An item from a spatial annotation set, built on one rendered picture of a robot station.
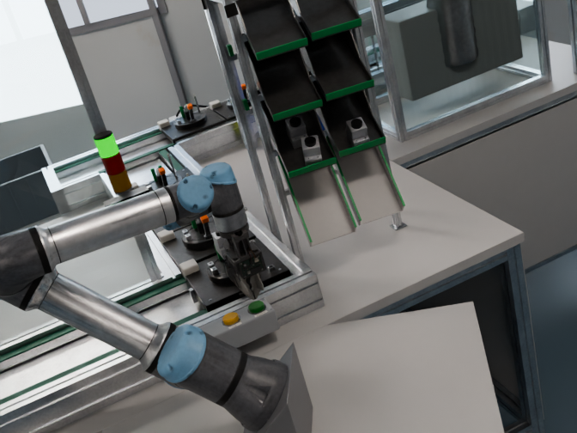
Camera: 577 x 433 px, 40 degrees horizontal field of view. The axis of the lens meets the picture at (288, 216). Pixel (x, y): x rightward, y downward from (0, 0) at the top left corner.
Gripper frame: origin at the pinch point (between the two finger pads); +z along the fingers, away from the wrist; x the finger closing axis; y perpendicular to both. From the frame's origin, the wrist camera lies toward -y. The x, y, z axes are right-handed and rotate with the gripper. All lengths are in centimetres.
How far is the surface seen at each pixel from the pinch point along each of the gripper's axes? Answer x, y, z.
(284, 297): 8.5, -4.1, 7.5
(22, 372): -59, -26, 9
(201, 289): -9.1, -18.3, 3.6
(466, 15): 121, -78, -23
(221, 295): -5.6, -11.1, 3.6
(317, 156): 29.8, -13.2, -21.7
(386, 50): 88, -79, -21
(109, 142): -17, -31, -39
